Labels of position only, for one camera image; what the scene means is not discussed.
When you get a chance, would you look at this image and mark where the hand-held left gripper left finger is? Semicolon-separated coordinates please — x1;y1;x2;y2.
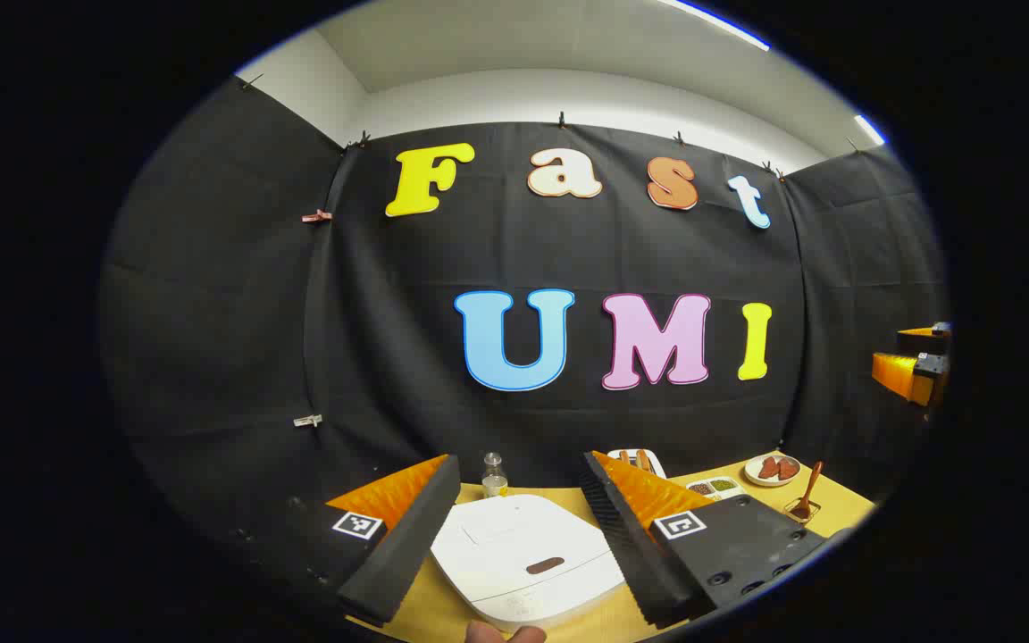
238;454;462;626

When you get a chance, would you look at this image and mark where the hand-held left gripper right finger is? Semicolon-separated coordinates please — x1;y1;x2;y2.
580;451;837;630

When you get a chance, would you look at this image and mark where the white rice cooker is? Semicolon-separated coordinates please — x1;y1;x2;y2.
430;494;627;633

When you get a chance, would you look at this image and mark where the brown wooden spoon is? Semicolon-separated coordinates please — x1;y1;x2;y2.
791;461;824;519

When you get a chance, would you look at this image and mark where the white toaster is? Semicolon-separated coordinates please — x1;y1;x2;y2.
608;448;667;479

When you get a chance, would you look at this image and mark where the round white plate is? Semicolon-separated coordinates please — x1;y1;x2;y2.
744;454;802;488

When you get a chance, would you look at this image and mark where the black backdrop cloth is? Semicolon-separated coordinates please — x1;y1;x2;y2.
99;76;951;572

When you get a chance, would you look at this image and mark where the long ceiling light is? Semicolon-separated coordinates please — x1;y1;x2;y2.
657;0;770;50

